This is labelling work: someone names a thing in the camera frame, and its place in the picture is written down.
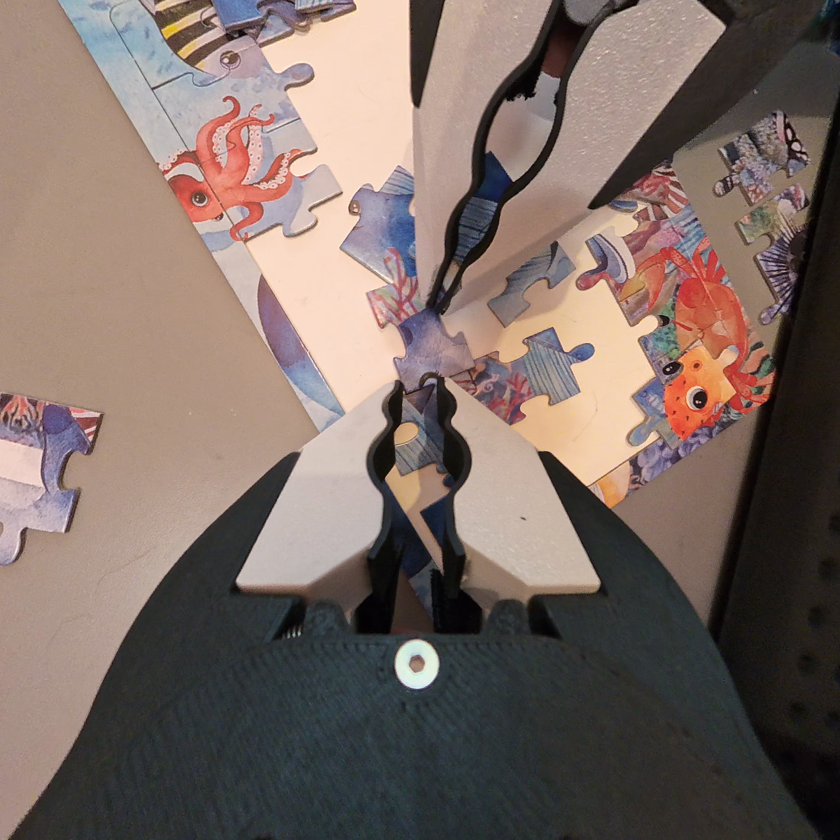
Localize purple blue puzzle piece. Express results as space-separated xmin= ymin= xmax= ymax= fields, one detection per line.
xmin=392 ymin=308 xmax=475 ymax=396

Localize pale striped whale puzzle piece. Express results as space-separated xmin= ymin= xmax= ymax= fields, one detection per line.
xmin=487 ymin=241 xmax=578 ymax=329

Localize striped piece with dark triangle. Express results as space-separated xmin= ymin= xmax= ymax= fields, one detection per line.
xmin=521 ymin=327 xmax=596 ymax=409

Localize dark blue puzzle piece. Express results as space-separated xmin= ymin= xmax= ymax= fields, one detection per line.
xmin=484 ymin=150 xmax=529 ymax=198

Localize coral and shell puzzle piece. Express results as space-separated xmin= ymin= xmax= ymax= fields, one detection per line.
xmin=610 ymin=164 xmax=690 ymax=231

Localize purple piece with white patch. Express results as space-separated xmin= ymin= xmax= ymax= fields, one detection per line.
xmin=576 ymin=226 xmax=635 ymax=291

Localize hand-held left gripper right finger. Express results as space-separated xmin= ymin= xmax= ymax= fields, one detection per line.
xmin=428 ymin=379 xmax=601 ymax=635

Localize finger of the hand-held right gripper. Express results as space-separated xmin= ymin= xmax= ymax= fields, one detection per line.
xmin=412 ymin=0 xmax=562 ymax=309
xmin=441 ymin=0 xmax=728 ymax=311

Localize joined crab pufferfish puzzle pieces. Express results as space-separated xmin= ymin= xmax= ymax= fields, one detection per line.
xmin=617 ymin=190 xmax=778 ymax=448

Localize dark blue whale eye piece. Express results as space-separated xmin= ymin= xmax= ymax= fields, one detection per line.
xmin=340 ymin=166 xmax=421 ymax=280

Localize puzzle piece with peeling paper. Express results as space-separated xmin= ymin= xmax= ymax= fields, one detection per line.
xmin=0 ymin=392 xmax=105 ymax=567

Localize green grey puzzle piece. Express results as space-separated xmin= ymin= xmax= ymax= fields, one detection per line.
xmin=734 ymin=184 xmax=812 ymax=249

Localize striped puzzle piece with notch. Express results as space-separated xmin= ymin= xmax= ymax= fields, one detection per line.
xmin=392 ymin=384 xmax=450 ymax=479

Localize blue striped whale puzzle piece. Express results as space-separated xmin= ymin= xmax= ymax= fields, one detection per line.
xmin=456 ymin=193 xmax=503 ymax=270

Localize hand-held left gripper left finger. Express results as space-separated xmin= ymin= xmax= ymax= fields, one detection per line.
xmin=234 ymin=381 xmax=406 ymax=634

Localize dark blue red coral piece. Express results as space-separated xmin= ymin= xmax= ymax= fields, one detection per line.
xmin=469 ymin=353 xmax=534 ymax=427

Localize mottled blue puzzle piece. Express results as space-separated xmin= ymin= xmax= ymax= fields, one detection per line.
xmin=210 ymin=0 xmax=280 ymax=34

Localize striped fish puzzle piece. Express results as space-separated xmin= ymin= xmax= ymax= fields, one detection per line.
xmin=108 ymin=0 xmax=316 ymax=89

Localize octopus arms puzzle piece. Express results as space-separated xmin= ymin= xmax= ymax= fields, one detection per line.
xmin=154 ymin=72 xmax=320 ymax=165

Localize ocean print puzzle tray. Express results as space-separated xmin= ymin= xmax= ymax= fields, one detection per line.
xmin=56 ymin=0 xmax=778 ymax=509

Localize purple fan puzzle piece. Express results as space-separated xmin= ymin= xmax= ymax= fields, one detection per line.
xmin=753 ymin=223 xmax=809 ymax=327

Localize octopus body puzzle piece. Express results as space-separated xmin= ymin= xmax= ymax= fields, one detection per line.
xmin=220 ymin=147 xmax=343 ymax=242

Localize grey coral puzzle piece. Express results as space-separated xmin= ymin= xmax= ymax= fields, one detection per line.
xmin=714 ymin=110 xmax=812 ymax=206

